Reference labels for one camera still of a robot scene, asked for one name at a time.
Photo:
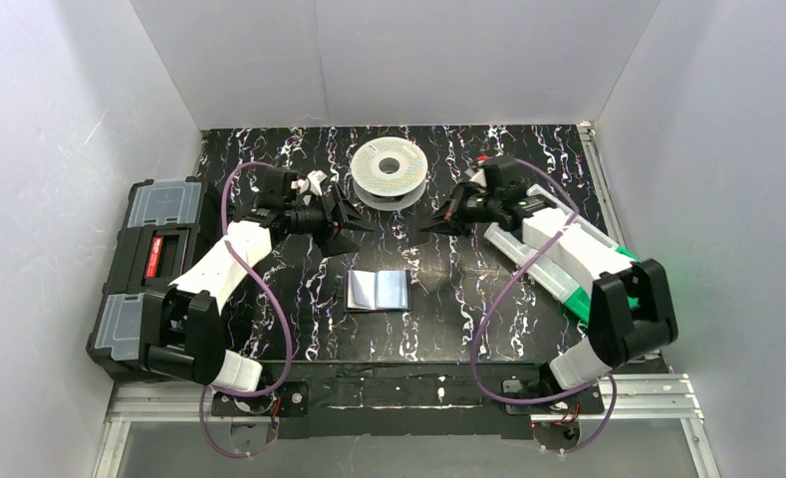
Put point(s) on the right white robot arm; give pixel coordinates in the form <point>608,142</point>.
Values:
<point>631,311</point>

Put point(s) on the white filament spool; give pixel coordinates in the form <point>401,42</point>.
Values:
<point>389,173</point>

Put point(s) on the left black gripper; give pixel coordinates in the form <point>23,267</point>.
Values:
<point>330,218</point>

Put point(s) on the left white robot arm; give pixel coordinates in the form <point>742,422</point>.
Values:
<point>182,332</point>

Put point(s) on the black plastic toolbox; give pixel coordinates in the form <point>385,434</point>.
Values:
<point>168,226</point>

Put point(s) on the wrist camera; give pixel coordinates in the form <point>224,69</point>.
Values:
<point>506,177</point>
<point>277,181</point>

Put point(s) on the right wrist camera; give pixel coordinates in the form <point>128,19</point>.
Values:
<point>506,177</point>

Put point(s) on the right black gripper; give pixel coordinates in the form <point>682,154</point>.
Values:
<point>462,210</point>

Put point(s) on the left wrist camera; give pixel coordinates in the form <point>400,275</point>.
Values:
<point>277,181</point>

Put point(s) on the green plastic bin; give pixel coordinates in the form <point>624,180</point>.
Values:
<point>582,304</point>

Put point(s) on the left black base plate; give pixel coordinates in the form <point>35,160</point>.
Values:
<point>290,400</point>

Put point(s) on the aluminium frame rail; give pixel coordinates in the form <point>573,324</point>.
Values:
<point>639,396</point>

